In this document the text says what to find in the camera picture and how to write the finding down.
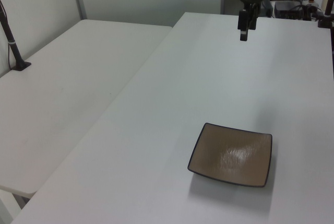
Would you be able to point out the square brown ceramic plate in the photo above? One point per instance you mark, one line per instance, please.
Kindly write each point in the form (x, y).
(231, 154)

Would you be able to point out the black electronics box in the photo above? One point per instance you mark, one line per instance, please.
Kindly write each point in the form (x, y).
(287, 8)

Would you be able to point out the beige pole with black clamp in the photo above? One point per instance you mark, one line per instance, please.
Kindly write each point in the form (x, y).
(327, 2)

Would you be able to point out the white side table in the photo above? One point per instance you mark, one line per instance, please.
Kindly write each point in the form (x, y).
(57, 91)

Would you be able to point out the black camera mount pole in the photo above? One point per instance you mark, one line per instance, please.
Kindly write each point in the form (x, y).
(11, 44)

